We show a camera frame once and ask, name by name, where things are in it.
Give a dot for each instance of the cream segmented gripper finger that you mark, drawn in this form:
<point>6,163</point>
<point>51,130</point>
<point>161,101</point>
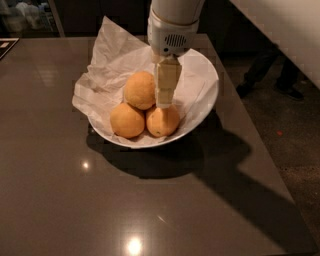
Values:
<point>166,73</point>

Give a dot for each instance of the white bowl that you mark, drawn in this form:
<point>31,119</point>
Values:
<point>195,96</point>

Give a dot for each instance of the black framed board at left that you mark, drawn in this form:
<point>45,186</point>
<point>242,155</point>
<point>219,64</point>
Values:
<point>6,44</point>

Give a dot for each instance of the top orange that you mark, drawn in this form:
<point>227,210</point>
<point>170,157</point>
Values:
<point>139,90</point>

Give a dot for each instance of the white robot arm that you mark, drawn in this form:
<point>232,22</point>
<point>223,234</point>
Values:
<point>293,25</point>

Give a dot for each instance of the front left orange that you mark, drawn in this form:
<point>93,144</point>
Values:
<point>127,121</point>

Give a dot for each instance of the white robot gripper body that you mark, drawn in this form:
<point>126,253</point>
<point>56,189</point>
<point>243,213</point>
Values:
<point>170,39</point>

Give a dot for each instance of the orange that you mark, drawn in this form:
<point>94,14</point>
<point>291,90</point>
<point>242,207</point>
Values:
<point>162,122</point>
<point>127,121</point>
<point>139,90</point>

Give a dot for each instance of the white crumpled paper liner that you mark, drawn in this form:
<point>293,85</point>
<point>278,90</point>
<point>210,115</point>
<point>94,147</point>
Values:
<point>116,55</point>

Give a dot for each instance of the cluttered shelf in background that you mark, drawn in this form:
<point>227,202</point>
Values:
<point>28,16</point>

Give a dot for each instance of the front right orange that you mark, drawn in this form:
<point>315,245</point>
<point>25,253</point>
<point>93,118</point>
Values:
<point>162,122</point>

